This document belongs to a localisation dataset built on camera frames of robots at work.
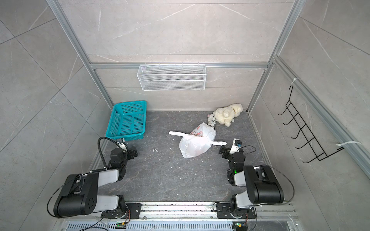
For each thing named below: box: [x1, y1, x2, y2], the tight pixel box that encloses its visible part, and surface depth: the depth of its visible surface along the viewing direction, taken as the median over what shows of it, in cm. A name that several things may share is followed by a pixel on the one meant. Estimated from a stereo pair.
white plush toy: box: [212, 102, 243, 128], surface depth 110 cm
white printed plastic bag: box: [169, 122, 227, 159], surface depth 90 cm
